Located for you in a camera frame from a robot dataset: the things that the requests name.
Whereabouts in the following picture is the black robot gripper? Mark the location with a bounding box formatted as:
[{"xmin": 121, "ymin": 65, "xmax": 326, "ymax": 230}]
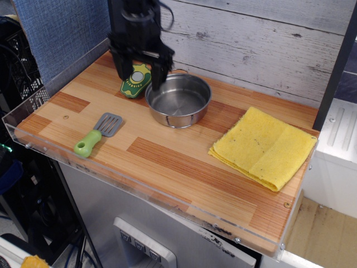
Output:
[{"xmin": 108, "ymin": 8, "xmax": 175, "ymax": 91}]

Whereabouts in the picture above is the stainless steel pot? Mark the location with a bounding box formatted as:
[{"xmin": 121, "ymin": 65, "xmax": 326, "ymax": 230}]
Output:
[{"xmin": 145, "ymin": 73, "xmax": 213, "ymax": 128}]

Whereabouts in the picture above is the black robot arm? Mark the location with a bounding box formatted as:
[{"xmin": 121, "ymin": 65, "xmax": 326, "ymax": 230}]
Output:
[{"xmin": 108, "ymin": 1, "xmax": 175, "ymax": 90}]

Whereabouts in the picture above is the green toy avocado half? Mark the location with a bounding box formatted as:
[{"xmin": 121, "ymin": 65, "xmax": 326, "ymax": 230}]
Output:
[{"xmin": 120, "ymin": 64, "xmax": 151, "ymax": 98}]

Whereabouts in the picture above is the black plastic crate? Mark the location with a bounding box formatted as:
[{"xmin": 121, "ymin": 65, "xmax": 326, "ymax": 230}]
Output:
[{"xmin": 1, "ymin": 30, "xmax": 43, "ymax": 100}]

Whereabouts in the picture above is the clear acrylic table guard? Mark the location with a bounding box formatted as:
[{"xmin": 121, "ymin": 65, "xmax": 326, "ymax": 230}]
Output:
[{"xmin": 4, "ymin": 41, "xmax": 319, "ymax": 267}]

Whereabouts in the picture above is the yellow folded cloth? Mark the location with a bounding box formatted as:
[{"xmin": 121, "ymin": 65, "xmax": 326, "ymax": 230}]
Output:
[{"xmin": 208, "ymin": 107, "xmax": 317, "ymax": 192}]

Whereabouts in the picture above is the silver toy fridge cabinet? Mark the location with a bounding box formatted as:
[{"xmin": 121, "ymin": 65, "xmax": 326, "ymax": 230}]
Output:
[{"xmin": 59, "ymin": 163, "xmax": 261, "ymax": 267}]

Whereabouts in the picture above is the white toy sink counter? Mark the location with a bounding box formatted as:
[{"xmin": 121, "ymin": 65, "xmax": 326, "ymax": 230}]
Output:
[{"xmin": 302, "ymin": 99, "xmax": 356, "ymax": 218}]

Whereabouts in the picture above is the dark vertical post left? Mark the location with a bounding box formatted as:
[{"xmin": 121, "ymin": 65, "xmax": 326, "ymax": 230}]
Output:
[{"xmin": 107, "ymin": 0, "xmax": 125, "ymax": 37}]

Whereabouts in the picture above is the dark vertical post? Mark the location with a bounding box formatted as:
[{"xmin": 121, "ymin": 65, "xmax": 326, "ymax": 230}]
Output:
[
  {"xmin": 312, "ymin": 1, "xmax": 356, "ymax": 131},
  {"xmin": 107, "ymin": 0, "xmax": 125, "ymax": 37}
]

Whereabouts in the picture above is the green handled grey spatula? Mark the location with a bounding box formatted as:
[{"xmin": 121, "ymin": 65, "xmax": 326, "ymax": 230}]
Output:
[{"xmin": 74, "ymin": 112, "xmax": 123, "ymax": 158}]

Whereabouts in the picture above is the dark vertical post right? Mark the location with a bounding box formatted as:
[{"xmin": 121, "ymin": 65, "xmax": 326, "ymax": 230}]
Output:
[{"xmin": 312, "ymin": 1, "xmax": 356, "ymax": 131}]

